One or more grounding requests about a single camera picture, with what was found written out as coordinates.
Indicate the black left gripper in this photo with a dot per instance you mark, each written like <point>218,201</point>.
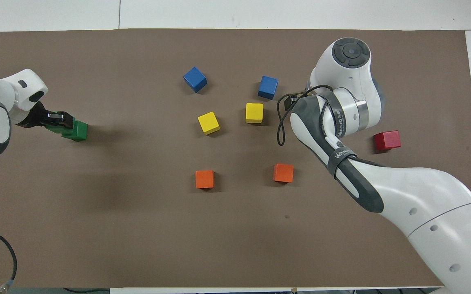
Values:
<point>35,118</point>

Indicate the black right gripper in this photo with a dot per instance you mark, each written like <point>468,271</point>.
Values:
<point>291,102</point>

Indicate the green wooden cube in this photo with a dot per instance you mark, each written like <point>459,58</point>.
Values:
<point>81,131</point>
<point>56,130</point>

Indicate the red wooden cube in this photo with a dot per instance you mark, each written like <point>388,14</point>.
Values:
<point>387,140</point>

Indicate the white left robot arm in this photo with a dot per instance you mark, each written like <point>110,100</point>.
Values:
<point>23,87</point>

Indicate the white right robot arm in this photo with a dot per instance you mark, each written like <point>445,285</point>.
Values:
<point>423,196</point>

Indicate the blue wooden cube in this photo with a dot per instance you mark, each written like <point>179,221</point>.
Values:
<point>268,87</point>
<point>195,79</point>

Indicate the yellow wooden cube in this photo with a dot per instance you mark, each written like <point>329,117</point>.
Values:
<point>254,112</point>
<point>208,123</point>

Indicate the orange wooden cube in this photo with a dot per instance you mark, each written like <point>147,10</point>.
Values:
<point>205,179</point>
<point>283,172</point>

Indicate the brown table mat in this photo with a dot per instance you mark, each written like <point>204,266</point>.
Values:
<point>235,245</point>

